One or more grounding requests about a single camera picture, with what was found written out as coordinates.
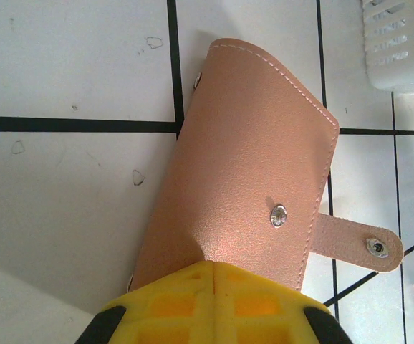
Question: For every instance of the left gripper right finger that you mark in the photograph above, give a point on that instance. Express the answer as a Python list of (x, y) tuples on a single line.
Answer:
[(271, 315)]

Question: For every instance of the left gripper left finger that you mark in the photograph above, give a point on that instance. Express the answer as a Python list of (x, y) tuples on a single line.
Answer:
[(157, 315)]

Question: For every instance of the pink leather card holder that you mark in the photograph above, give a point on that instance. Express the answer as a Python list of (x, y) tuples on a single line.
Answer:
[(246, 161)]

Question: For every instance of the white plastic card tray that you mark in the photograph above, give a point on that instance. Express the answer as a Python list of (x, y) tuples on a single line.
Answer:
[(400, 68)]

